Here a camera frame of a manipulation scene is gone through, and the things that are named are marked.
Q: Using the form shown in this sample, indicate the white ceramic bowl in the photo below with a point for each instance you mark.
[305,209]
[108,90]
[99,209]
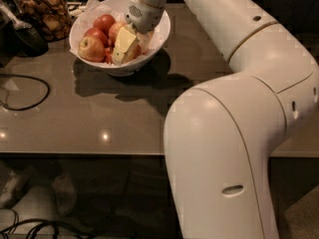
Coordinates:
[156,40]

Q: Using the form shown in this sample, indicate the white sock foot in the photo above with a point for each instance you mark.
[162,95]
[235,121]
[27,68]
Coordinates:
[65,193]
[14,188]

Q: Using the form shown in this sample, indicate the yellow-red apple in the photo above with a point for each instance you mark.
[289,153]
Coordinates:
[92,49]
[114,30]
[132,53]

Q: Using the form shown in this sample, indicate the red apple back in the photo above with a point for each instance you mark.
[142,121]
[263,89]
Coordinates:
[104,23]

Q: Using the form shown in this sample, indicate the white paper bowl liner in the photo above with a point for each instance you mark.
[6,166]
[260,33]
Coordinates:
[89,14]

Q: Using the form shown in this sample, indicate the glass jar of dried chips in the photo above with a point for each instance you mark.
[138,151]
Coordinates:
[51,17]

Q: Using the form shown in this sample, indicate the red apple left middle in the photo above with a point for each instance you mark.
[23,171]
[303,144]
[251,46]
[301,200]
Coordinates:
[96,32]

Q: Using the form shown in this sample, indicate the small red apple bottom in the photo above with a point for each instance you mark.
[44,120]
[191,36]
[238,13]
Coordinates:
[109,55]

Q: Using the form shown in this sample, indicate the right white sock foot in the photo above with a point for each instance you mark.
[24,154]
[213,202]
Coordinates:
[65,193]

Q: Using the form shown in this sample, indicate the left white sock foot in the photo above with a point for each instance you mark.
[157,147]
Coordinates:
[14,188]

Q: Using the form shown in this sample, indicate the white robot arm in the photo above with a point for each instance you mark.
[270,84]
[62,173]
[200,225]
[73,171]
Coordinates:
[218,135]

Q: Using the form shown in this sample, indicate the black appliance at left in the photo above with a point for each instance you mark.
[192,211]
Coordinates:
[19,37]

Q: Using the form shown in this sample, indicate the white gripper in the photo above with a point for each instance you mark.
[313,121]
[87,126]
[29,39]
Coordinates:
[144,16]

